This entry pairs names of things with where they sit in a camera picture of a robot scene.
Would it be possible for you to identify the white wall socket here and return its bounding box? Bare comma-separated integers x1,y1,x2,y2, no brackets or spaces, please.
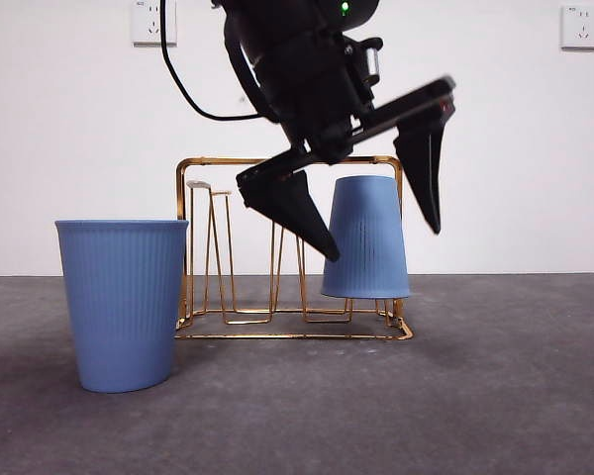
560,4,594,51
132,0,178,48

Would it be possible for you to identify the blue ribbed cup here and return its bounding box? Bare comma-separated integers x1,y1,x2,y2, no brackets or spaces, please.
54,219,190,395
320,175,411,300

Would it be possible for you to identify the black cable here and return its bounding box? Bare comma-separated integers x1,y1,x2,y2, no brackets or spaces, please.
158,0,278,123

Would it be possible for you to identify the gold wire cup rack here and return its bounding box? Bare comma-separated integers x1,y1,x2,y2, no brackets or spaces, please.
173,155,415,341

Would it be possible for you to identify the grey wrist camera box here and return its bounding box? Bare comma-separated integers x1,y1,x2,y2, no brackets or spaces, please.
348,37,384,86

